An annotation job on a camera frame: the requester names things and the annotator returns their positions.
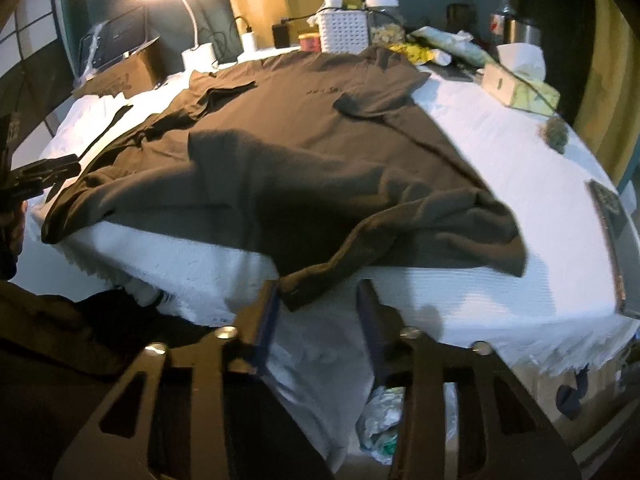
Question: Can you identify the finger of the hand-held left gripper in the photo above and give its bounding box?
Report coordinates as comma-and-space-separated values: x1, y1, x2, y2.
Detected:
10, 180, 56, 202
12, 156, 82, 183

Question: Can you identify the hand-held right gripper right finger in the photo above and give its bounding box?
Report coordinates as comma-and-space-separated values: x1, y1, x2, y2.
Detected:
356, 280, 583, 480

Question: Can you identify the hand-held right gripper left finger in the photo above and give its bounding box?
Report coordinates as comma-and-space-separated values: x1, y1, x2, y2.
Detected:
52, 280, 333, 480

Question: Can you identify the brown t-shirt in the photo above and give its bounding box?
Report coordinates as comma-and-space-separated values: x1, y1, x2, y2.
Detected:
41, 46, 531, 311

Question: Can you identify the crumpled plastic bag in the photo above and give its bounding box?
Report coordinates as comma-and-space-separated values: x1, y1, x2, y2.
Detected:
357, 385, 417, 467

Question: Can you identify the brown cardboard box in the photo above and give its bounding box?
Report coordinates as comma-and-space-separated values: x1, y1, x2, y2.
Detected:
72, 40, 168, 100

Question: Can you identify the silver laptop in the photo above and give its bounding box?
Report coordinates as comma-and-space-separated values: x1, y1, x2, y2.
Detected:
77, 7, 161, 78

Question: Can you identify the person's dark clothing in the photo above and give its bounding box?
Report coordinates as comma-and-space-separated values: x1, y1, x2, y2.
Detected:
0, 280, 241, 480

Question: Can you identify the white desk lamp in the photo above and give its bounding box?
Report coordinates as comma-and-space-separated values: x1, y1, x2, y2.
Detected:
137, 0, 219, 72

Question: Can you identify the white textured table cloth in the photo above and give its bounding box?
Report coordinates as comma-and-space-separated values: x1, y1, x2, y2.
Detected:
30, 45, 640, 461

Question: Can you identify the cardboard box under table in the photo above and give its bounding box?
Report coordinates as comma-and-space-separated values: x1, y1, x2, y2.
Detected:
515, 355, 640, 443

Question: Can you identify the white power strip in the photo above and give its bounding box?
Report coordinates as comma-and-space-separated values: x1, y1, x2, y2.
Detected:
235, 44, 302, 59

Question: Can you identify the dark fuzzy ball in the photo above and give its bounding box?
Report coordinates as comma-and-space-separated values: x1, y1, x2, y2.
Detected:
542, 117, 571, 154

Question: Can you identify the yellow packet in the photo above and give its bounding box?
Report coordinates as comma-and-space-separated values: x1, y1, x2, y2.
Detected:
387, 42, 436, 64

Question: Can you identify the green tissue box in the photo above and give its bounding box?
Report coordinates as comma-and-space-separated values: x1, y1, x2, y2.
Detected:
482, 42, 561, 114

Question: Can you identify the green packet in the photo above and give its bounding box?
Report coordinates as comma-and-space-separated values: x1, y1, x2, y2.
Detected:
410, 26, 496, 67

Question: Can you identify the white perforated basket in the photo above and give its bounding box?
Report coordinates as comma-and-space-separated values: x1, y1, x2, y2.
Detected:
318, 9, 370, 55

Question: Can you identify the glass jar with white lid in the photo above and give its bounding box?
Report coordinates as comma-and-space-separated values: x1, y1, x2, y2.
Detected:
365, 0, 407, 47

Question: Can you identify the steel thermos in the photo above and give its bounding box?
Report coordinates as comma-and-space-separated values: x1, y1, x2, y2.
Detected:
502, 17, 543, 49

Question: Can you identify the clear bottle with red label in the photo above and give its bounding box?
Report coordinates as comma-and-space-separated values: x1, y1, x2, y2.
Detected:
487, 0, 516, 46

